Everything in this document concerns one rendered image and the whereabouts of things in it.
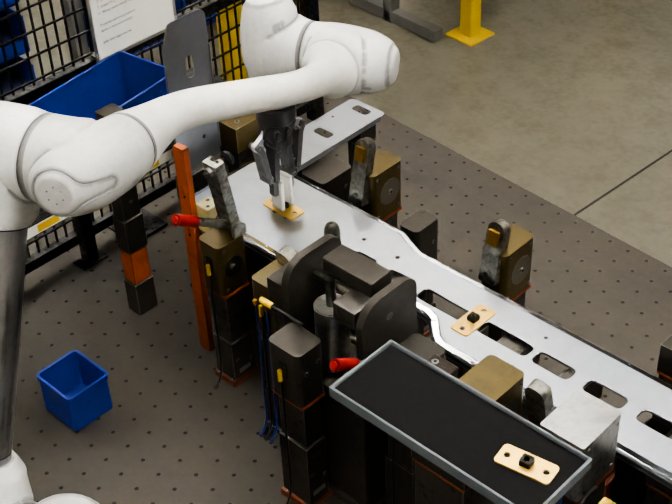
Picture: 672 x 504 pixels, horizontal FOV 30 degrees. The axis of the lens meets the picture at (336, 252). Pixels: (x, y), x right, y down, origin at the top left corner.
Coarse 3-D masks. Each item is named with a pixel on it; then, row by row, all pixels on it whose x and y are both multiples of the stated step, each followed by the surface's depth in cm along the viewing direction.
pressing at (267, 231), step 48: (240, 192) 252; (288, 240) 239; (384, 240) 238; (432, 288) 226; (480, 288) 226; (432, 336) 216; (480, 336) 216; (528, 336) 215; (576, 336) 215; (528, 384) 206; (576, 384) 206; (624, 384) 205; (624, 432) 197
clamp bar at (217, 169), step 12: (228, 156) 224; (204, 168) 224; (216, 168) 221; (216, 180) 224; (228, 180) 225; (216, 192) 227; (228, 192) 226; (216, 204) 230; (228, 204) 228; (228, 216) 229
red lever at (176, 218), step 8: (176, 216) 222; (184, 216) 222; (192, 216) 224; (176, 224) 222; (184, 224) 222; (192, 224) 224; (200, 224) 226; (208, 224) 228; (216, 224) 229; (224, 224) 231
